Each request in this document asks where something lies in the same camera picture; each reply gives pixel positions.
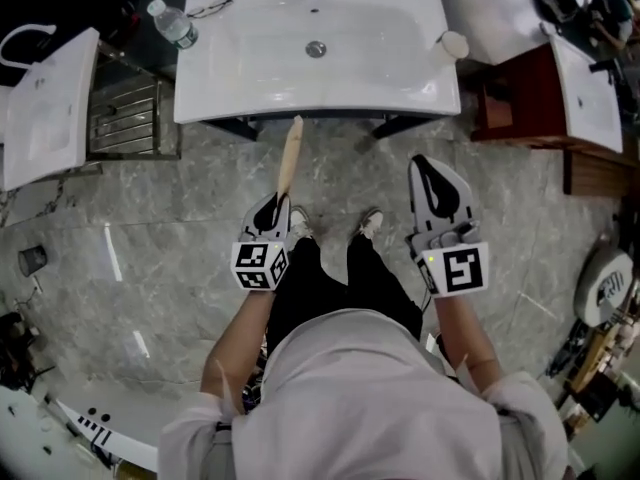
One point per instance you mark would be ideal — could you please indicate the person's left forearm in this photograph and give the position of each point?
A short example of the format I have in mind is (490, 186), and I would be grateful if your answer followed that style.
(240, 343)

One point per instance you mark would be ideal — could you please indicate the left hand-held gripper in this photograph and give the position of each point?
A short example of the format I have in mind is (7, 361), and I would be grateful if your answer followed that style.
(257, 263)

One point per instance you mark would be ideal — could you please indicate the white curved faucet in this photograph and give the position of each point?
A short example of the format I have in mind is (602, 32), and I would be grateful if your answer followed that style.
(15, 38)

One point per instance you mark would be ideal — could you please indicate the white square sink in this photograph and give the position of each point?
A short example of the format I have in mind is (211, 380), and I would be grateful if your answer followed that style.
(45, 113)

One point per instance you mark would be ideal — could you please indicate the black equipment pile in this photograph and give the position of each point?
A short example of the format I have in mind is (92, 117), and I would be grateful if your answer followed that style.
(17, 348)

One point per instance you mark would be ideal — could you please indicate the clear plastic water bottle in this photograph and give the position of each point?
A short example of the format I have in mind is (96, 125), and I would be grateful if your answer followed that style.
(172, 25)

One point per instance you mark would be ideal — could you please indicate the marble-pattern cabinet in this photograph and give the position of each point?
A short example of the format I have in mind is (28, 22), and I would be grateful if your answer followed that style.
(50, 193)

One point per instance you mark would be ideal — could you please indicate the wooden frame clutter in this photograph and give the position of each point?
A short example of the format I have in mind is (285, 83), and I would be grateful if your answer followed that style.
(595, 368)

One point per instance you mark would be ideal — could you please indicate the large white ceramic sink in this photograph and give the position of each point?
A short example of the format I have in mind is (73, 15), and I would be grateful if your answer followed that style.
(250, 68)

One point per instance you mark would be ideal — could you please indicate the person's white shirt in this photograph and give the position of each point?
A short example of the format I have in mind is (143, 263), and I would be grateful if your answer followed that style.
(360, 408)

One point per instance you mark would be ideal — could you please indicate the person's shoe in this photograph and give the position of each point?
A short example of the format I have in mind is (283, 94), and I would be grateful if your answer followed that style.
(300, 224)
(369, 223)

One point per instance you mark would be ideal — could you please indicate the grey round padded chair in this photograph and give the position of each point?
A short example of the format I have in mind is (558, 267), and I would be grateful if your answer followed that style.
(600, 288)

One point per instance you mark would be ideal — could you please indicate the person's left shoe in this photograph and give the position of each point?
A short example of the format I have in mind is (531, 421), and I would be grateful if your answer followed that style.
(300, 224)

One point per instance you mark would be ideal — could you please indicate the black-rimmed eyeglasses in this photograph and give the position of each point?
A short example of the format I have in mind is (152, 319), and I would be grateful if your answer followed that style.
(210, 8)

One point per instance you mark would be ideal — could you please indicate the white countertop basin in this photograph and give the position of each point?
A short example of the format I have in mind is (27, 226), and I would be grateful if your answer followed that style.
(590, 108)

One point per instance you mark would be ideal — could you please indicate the person's right shoe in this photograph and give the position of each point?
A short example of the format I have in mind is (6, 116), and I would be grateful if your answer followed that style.
(369, 223)

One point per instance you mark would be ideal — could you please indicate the metal slatted rack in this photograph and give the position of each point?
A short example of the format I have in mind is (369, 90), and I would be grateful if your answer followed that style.
(125, 118)

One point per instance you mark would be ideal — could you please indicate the small black faucet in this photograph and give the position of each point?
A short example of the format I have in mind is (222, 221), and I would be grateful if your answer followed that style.
(605, 65)

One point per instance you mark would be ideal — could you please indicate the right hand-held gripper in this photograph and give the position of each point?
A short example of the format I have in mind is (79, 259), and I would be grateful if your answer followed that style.
(462, 268)

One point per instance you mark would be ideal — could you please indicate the person's right forearm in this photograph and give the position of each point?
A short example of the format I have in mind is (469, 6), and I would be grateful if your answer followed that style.
(467, 338)

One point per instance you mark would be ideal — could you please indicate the brown wooden cabinet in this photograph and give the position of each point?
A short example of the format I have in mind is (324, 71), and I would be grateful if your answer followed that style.
(515, 103)

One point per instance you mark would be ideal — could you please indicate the small grey cup on floor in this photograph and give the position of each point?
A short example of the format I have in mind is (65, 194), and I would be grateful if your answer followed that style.
(32, 260)

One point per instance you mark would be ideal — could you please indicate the person's black trousers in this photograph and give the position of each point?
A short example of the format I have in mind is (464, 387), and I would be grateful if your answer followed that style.
(320, 288)

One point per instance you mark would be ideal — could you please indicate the white round cup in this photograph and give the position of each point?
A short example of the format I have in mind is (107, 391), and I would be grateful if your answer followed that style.
(452, 45)

